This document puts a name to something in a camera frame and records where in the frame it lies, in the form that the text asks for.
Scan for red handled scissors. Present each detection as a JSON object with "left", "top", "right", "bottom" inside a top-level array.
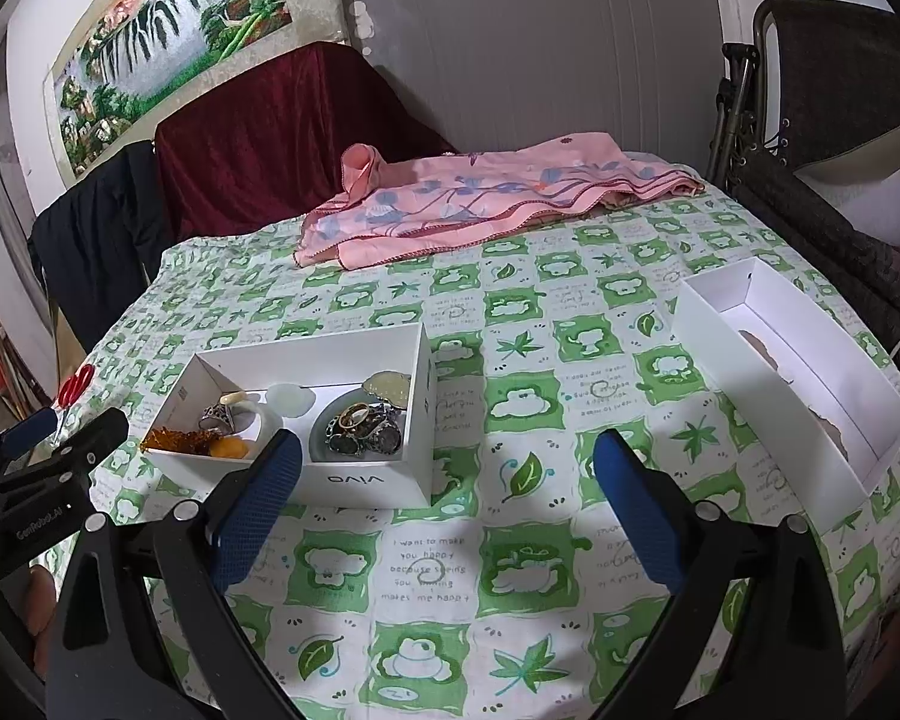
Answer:
[{"left": 56, "top": 362, "right": 95, "bottom": 410}]

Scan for green white patterned bedsheet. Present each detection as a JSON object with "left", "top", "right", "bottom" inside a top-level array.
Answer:
[{"left": 68, "top": 189, "right": 888, "bottom": 718}]

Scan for pale jade pendant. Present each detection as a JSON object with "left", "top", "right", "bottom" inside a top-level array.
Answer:
[{"left": 362, "top": 371, "right": 413, "bottom": 410}]

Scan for amber bead bracelet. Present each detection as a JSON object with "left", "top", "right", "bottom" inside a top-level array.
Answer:
[{"left": 139, "top": 424, "right": 253, "bottom": 462}]

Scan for black folding chair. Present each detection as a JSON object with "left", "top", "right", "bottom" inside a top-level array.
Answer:
[{"left": 712, "top": 0, "right": 900, "bottom": 340}]

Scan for pale green jade oval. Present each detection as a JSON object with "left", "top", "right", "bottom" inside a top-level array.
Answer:
[{"left": 265, "top": 382, "right": 317, "bottom": 419}]

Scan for black garment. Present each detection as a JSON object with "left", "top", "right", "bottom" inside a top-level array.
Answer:
[{"left": 29, "top": 142, "right": 170, "bottom": 351}]

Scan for white box lid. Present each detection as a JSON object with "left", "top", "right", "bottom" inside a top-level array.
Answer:
[{"left": 673, "top": 259, "right": 900, "bottom": 533}]

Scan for person's left hand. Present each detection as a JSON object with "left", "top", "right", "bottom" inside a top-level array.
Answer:
[{"left": 22, "top": 566, "right": 56, "bottom": 679}]

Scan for white vivo jewelry box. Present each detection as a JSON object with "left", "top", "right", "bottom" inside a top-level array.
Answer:
[{"left": 141, "top": 323, "right": 437, "bottom": 511}]

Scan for waterfall landscape painting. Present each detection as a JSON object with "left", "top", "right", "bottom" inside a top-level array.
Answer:
[{"left": 43, "top": 0, "right": 346, "bottom": 185}]

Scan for pink floral cloth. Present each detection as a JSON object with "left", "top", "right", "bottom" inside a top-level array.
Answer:
[{"left": 294, "top": 132, "right": 704, "bottom": 271}]

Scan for silver ornate ring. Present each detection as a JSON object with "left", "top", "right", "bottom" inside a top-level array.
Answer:
[{"left": 197, "top": 400, "right": 244, "bottom": 436}]

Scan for dark red velvet cover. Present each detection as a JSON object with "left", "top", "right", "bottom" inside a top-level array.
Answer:
[{"left": 154, "top": 43, "right": 452, "bottom": 242}]

